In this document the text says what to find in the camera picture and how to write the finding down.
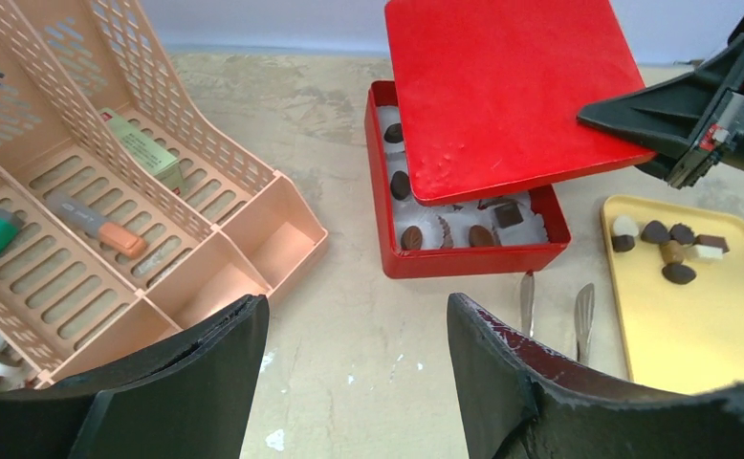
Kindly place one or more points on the red box lid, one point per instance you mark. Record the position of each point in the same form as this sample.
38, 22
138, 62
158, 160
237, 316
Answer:
489, 93

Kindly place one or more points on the dark oval chocolate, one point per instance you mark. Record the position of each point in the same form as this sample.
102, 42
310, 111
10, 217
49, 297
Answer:
399, 186
393, 133

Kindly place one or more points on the dark ribbed square chocolate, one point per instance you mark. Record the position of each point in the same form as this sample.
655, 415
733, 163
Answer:
508, 215

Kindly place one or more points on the brown block chocolate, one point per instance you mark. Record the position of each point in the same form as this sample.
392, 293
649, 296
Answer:
715, 241

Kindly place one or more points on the brown oval chocolate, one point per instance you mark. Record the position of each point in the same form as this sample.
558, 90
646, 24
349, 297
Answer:
480, 236

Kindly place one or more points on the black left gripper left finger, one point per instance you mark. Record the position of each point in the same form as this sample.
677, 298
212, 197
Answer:
187, 396

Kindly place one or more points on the dark round ribbed chocolate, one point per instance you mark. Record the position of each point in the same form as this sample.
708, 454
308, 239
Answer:
678, 273

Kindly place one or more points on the small dark cube chocolate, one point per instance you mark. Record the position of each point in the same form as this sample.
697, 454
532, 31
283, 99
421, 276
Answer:
622, 243

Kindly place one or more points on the caramel barrel chocolate upper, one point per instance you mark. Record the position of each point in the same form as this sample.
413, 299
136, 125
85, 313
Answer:
672, 252

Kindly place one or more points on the dark flower chocolate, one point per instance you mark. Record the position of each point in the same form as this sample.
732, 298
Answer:
682, 234

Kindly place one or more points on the metal slotted tongs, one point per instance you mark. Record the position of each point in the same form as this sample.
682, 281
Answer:
583, 314

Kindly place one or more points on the yellow plastic tray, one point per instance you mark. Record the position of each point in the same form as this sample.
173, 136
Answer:
687, 339

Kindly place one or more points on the red chocolate box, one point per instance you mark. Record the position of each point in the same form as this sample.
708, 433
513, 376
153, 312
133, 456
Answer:
528, 247

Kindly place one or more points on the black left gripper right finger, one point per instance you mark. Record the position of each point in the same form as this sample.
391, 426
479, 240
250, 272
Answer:
521, 399

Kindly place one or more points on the brown round chocolate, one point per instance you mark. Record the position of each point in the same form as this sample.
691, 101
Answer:
412, 239

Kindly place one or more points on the white oval chocolate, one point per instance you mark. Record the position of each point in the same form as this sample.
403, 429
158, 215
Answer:
624, 225

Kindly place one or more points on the light green eraser box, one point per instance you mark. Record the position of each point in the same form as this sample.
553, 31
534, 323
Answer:
154, 158

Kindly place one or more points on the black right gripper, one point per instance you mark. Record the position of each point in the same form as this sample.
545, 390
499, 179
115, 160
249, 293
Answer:
696, 118

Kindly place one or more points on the orange block in organizer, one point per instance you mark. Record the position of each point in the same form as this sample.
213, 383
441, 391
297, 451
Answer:
80, 216

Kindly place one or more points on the white bar chocolate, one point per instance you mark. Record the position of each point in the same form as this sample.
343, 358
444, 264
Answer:
704, 254

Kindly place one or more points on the peach plastic file organizer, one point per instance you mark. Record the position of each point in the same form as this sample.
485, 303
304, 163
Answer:
69, 303

